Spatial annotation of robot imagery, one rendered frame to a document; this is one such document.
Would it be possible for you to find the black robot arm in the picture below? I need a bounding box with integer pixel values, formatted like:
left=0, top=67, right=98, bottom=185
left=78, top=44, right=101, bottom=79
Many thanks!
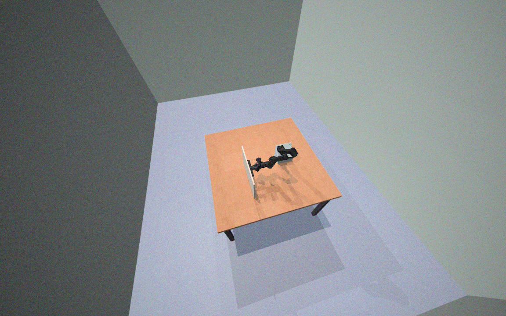
left=256, top=145, right=298, bottom=169

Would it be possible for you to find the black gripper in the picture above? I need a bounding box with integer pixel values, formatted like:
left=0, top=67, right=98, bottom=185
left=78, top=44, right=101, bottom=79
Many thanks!
left=250, top=161, right=266, bottom=172

